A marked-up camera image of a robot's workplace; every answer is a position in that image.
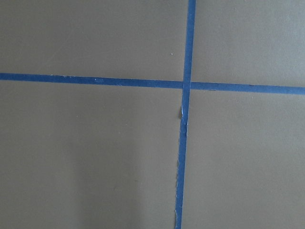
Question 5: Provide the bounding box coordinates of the long blue tape strip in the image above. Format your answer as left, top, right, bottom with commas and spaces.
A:
174, 0, 196, 229

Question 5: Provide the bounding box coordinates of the crossing blue tape strip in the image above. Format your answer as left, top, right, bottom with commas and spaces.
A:
0, 73, 305, 95

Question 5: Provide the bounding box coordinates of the brown paper table cover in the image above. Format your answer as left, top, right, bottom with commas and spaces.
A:
0, 0, 305, 229

